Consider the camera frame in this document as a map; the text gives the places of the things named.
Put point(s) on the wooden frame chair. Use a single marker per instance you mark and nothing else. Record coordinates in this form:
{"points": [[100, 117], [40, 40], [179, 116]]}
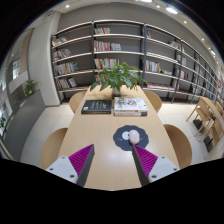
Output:
{"points": [[218, 128], [203, 111]]}

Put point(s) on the group of ceiling lights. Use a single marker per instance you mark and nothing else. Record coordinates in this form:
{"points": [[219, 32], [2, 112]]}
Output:
{"points": [[171, 10]]}

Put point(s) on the black hardcover book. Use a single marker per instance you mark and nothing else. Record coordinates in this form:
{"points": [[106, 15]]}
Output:
{"points": [[96, 106]]}

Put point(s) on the small green plant on ledge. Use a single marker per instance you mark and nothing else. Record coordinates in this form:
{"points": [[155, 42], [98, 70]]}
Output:
{"points": [[30, 87]]}

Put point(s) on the white-covered book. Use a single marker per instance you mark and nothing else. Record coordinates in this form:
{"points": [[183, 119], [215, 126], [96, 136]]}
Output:
{"points": [[130, 104]]}

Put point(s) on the pale pink computer mouse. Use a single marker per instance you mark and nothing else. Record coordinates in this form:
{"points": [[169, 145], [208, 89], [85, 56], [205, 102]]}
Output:
{"points": [[134, 136]]}

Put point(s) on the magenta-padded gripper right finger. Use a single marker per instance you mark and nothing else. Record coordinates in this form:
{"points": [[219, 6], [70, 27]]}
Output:
{"points": [[161, 167]]}

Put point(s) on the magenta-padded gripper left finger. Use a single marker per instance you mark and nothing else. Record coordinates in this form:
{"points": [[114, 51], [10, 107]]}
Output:
{"points": [[63, 166]]}

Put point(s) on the green potted plant, white pot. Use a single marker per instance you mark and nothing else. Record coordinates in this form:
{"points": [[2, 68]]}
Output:
{"points": [[116, 76]]}

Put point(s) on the grey bookshelf unit with books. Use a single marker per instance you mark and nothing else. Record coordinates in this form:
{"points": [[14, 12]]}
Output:
{"points": [[76, 46]]}

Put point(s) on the red-spined book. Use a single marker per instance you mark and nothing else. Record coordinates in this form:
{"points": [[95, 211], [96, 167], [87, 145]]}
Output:
{"points": [[130, 114]]}

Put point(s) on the black cartoon-eyed mouse pad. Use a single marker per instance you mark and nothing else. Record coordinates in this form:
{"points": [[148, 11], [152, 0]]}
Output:
{"points": [[120, 140]]}

